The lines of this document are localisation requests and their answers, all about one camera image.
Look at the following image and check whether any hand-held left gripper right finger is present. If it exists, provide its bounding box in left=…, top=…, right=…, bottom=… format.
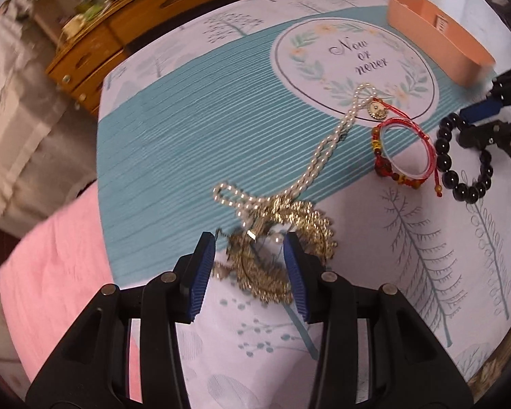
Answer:
left=282, top=230, right=469, bottom=409

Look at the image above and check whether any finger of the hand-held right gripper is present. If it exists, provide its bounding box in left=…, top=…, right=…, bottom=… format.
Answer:
left=458, top=119, right=511, bottom=165
left=460, top=62, right=511, bottom=123

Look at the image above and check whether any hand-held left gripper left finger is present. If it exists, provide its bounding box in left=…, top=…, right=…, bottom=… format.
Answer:
left=26, top=231, right=217, bottom=409

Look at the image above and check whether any gold filigree pearl earring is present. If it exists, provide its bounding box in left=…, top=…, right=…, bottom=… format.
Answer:
left=213, top=230, right=296, bottom=305
left=260, top=194, right=338, bottom=261

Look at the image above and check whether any black bead bracelet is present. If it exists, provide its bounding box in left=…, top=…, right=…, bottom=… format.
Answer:
left=435, top=112, right=493, bottom=202

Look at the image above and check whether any orange plastic box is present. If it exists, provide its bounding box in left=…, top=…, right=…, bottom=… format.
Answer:
left=387, top=0, right=497, bottom=87

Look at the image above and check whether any rice pearl necklace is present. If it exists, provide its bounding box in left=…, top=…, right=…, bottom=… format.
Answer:
left=213, top=84, right=377, bottom=222

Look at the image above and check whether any pink blanket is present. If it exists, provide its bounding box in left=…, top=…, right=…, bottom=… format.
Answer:
left=0, top=181, right=145, bottom=405

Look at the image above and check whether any wooden dresser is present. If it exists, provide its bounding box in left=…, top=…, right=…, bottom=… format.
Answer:
left=46, top=0, right=313, bottom=118

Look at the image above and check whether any gold coin pendant red cord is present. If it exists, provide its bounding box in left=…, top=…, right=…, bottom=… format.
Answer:
left=366, top=98, right=409, bottom=122

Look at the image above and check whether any red string beaded bracelet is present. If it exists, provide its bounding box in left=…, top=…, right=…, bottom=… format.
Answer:
left=371, top=117, right=444, bottom=199

